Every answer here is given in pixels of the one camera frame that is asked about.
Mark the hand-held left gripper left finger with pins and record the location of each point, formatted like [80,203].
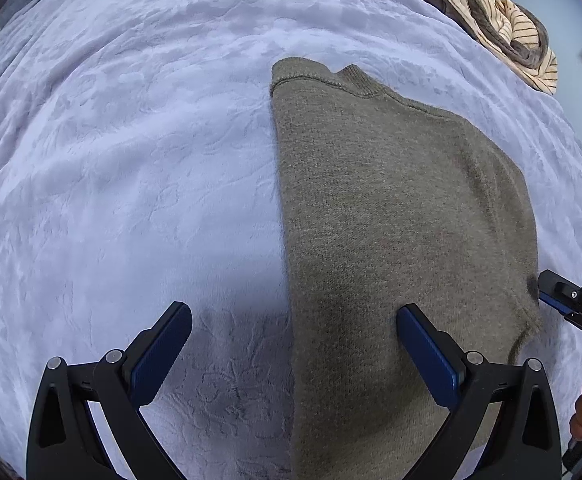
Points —
[158,355]

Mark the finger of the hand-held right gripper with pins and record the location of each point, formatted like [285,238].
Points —
[553,290]

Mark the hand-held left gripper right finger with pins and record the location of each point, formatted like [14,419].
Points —
[433,355]

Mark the olive knit sweater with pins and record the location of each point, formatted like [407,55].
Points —
[396,210]

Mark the lavender plush bed blanket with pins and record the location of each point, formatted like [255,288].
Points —
[121,160]

